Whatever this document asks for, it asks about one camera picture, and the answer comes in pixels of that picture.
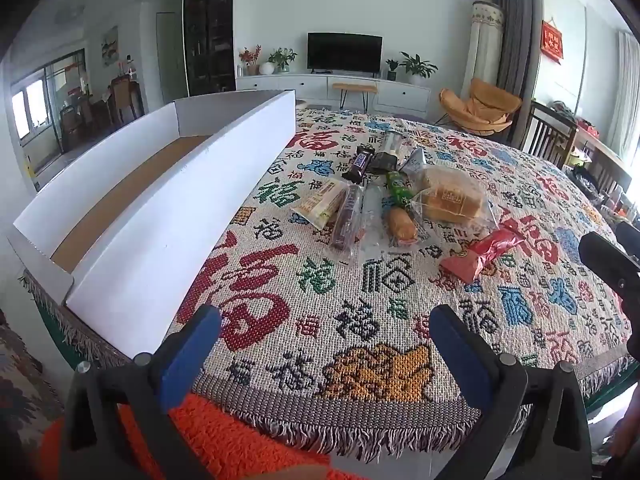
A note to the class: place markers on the black and clear snack packet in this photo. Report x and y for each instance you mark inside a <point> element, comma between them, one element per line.
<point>386,160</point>

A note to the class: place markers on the printed woven blanket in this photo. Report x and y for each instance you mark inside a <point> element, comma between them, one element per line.
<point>350,285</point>

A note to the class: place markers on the large leafy potted plant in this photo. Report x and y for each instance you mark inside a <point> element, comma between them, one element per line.
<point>417,67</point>

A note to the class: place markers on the dining table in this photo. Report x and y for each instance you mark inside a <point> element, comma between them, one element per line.
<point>85,115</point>

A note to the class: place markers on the cluttered wooden table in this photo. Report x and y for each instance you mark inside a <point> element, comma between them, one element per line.
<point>605,160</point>

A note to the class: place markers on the green snack packet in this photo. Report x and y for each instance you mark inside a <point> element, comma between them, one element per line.
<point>397,187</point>

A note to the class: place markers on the white television cabinet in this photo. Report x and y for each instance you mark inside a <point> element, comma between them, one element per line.
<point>300,85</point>

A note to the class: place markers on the orange lounge chair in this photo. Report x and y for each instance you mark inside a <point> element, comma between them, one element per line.
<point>480,102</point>

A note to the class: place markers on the green potted plant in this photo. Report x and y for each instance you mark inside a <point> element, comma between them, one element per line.
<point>282,60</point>

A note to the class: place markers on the red wall hanging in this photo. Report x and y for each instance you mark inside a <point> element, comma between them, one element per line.
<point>552,42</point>

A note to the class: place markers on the bread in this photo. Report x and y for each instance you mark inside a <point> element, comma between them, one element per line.
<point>450,200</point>

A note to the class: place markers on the tall black cabinet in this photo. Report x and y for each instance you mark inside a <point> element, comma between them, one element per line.
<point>210,30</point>

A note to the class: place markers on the yellow snack packet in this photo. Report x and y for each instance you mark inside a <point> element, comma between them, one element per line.
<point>320,202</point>

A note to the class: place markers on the grey curtain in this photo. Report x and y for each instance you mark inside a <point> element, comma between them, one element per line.
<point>517,50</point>

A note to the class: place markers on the white round vase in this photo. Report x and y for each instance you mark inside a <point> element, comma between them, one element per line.
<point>267,68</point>

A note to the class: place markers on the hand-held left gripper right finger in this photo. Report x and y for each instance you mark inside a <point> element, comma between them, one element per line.
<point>460,355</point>

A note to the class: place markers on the brown chocolate bar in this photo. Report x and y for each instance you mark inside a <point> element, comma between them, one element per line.
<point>359,164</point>

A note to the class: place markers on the small potted plant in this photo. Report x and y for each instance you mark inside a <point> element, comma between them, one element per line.
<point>392,72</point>

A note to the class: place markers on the patterned rug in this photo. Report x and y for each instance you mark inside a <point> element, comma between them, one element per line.
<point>25,385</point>

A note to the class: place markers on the orange bun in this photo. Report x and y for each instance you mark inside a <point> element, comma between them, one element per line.
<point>400,225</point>

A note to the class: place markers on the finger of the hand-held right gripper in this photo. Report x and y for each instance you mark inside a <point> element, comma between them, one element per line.
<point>605,257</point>

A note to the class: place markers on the orange shaggy rug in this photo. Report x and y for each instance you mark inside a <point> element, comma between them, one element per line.
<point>225,435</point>

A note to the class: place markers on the sliding glass door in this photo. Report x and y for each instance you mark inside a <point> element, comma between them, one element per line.
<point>45,105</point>

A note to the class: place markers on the red snack packet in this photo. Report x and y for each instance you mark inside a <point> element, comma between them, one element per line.
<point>480,255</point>

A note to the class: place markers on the wooden dining chair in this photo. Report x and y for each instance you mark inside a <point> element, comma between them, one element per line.
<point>125,100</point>

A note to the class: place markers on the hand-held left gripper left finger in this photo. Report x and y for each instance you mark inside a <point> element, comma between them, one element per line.
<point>192,355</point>

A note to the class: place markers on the white cardboard box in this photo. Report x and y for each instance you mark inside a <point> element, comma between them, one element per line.
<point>200,200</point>

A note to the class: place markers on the standing air conditioner with cover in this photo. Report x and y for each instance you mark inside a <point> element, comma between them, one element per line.
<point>487,50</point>

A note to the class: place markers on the red flowers in vase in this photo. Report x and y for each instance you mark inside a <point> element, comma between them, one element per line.
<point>250,57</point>

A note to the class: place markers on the wall picture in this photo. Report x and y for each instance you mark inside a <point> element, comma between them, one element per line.
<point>110,46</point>

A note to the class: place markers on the silver snack packet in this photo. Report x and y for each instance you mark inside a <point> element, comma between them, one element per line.
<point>412,165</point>

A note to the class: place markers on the clear plastic snack packet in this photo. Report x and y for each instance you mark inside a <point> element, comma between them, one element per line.
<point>371,205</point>

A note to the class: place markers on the purple bar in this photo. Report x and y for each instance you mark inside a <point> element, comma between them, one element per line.
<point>345,220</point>

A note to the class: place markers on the black television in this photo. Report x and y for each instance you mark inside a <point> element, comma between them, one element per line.
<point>345,52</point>

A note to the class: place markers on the wooden stool with metal legs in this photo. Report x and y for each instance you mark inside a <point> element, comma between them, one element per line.
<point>355,87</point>

